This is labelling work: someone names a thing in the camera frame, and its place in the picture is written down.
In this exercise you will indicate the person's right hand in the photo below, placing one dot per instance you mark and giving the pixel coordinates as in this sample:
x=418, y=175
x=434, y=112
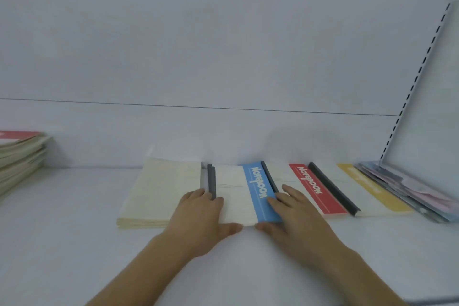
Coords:
x=308, y=234

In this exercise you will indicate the person's left forearm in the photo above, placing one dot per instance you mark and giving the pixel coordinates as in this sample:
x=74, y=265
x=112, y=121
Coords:
x=143, y=273

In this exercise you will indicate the blue-striped white notebook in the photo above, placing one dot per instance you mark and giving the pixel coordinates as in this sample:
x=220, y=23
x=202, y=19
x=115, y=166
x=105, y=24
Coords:
x=233, y=180

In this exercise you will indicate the white shelf back panel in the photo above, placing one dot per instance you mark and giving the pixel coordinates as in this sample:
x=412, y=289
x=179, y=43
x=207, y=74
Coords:
x=215, y=47

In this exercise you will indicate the white metal shelf board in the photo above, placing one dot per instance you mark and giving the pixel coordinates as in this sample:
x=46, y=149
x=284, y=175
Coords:
x=71, y=244

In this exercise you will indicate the person's right forearm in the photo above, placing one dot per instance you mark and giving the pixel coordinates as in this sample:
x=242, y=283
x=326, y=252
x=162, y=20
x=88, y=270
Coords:
x=365, y=280

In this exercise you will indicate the white slotted shelf upright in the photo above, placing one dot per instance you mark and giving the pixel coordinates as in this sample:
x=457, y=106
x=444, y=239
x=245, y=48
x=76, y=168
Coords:
x=417, y=81

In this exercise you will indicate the pink packets bundle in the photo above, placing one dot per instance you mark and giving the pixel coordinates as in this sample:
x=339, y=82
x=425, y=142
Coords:
x=412, y=187

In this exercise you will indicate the plain cream notebook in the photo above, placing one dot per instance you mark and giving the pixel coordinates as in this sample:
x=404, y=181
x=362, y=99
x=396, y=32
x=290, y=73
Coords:
x=157, y=191

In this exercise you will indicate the person's left hand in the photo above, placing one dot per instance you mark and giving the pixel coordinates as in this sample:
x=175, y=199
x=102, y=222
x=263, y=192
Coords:
x=197, y=227

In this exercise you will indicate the stack of notebooks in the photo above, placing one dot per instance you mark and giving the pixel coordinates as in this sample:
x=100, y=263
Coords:
x=18, y=158

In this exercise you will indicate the yellow-striped white notebook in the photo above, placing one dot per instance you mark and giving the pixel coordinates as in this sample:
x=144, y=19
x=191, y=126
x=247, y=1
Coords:
x=353, y=187

